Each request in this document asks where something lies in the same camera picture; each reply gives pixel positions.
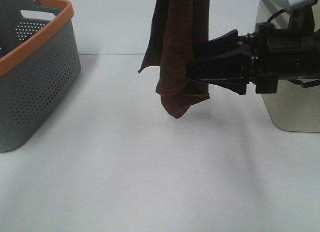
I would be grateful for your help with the beige basket grey rim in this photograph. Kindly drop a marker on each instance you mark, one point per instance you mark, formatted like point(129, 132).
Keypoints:
point(292, 108)

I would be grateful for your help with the brown towel with white label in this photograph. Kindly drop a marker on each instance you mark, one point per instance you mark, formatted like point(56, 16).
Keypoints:
point(176, 26)

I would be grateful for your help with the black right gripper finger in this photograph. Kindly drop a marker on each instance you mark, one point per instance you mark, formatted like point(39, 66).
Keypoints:
point(229, 70)
point(229, 45)

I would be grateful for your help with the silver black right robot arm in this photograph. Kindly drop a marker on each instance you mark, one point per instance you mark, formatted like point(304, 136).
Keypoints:
point(301, 19)

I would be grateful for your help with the grey perforated basket orange rim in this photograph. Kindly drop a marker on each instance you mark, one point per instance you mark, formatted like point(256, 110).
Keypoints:
point(39, 62)

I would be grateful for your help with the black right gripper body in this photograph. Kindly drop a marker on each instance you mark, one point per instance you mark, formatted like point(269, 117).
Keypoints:
point(284, 54)

